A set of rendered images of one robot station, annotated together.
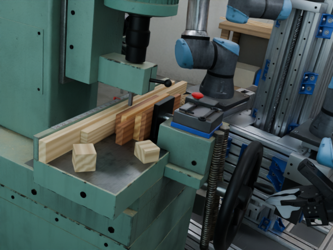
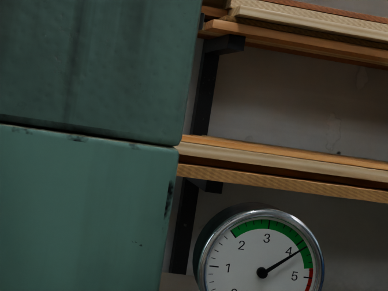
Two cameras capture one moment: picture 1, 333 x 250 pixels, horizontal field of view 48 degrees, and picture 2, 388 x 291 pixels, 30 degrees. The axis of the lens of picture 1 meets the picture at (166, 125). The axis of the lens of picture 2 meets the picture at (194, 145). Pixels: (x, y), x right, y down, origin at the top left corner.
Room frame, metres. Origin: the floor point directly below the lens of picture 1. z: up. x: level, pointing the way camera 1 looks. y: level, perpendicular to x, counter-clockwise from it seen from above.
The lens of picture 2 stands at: (0.86, -0.48, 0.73)
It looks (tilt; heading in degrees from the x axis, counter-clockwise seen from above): 3 degrees down; 58
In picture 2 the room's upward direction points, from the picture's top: 9 degrees clockwise
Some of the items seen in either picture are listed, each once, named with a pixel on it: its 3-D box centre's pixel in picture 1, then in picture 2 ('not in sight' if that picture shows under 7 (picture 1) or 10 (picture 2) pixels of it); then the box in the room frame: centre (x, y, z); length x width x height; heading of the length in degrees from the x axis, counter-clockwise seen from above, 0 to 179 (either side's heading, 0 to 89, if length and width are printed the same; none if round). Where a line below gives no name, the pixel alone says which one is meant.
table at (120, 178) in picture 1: (161, 145); not in sight; (0.89, 0.01, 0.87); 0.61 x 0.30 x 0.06; 156
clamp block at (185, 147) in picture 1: (193, 140); not in sight; (0.85, -0.07, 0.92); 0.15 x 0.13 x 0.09; 156
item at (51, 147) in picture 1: (122, 111); not in sight; (0.94, 0.12, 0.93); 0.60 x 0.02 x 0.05; 156
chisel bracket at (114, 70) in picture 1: (127, 75); not in sight; (0.94, 0.12, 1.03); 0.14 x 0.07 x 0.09; 66
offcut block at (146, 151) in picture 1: (146, 151); not in sight; (0.75, 0.03, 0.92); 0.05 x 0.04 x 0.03; 38
